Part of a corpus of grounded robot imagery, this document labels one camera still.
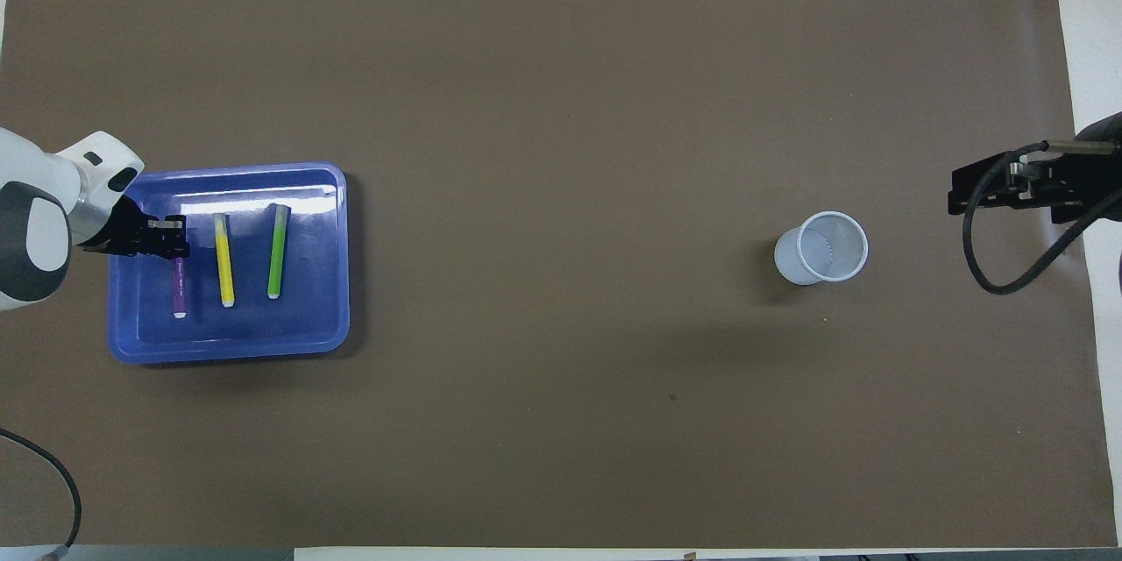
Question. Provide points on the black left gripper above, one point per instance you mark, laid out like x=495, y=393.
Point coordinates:
x=123, y=228

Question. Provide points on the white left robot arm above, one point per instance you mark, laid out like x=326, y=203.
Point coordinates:
x=44, y=193

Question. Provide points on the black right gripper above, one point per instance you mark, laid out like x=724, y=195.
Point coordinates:
x=1100, y=166

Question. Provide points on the blue plastic tray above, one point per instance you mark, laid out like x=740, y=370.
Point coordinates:
x=307, y=316

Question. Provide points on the green marker pen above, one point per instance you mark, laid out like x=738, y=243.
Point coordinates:
x=276, y=263

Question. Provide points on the purple marker pen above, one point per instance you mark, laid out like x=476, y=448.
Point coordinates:
x=180, y=289

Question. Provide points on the brown table mat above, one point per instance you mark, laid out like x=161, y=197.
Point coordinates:
x=561, y=105

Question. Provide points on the yellow marker pen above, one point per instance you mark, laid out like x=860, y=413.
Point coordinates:
x=225, y=272

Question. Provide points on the translucent plastic cup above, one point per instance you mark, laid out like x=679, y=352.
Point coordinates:
x=820, y=250

